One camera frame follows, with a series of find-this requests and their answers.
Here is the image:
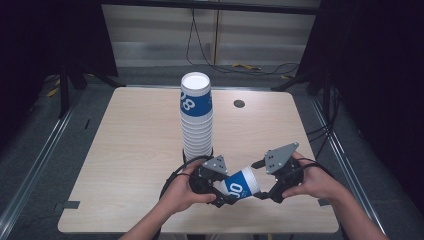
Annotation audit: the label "black hanging wall cable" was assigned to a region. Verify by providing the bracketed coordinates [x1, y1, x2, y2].
[185, 8, 301, 77]

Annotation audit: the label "person's left hand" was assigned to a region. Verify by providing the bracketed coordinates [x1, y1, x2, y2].
[159, 159, 218, 214]

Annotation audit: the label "right hand-held gripper black cable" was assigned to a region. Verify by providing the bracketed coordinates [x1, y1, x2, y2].
[293, 157, 338, 181]

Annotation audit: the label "black metal stand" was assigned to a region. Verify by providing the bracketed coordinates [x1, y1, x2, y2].
[270, 66, 332, 97]
[57, 59, 118, 118]

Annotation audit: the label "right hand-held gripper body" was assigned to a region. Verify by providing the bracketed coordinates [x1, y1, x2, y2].
[264, 142, 305, 204]

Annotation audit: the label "metal floor rail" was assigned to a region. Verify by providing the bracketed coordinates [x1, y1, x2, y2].
[309, 94, 388, 236]
[0, 96, 81, 232]

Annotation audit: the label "person's right hand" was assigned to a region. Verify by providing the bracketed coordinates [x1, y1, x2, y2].
[281, 151, 348, 202]

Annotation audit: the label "blue and white paper cup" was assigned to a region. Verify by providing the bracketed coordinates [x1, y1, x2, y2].
[218, 165, 262, 201]

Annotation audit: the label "cup holder with wooden base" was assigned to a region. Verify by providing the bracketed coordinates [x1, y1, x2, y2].
[182, 146, 215, 163]

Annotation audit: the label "black floor cables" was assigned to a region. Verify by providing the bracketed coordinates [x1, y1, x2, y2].
[305, 83, 338, 159]

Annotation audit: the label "dark curtain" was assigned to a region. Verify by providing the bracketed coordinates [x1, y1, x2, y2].
[0, 0, 118, 149]
[295, 0, 424, 209]

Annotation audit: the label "black overhead beam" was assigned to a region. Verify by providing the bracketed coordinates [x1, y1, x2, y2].
[99, 0, 322, 16]

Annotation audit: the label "stack of paper cups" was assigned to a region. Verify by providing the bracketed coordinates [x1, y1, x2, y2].
[179, 71, 214, 163]

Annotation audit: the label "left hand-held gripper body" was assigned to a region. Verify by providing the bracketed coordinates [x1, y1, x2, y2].
[189, 154, 230, 208]

